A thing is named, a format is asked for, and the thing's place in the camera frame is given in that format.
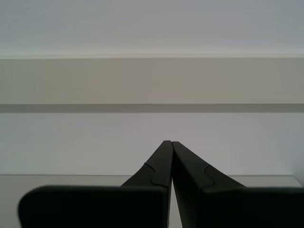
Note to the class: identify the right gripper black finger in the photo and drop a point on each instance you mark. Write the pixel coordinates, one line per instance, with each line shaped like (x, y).
(99, 207)
(237, 207)

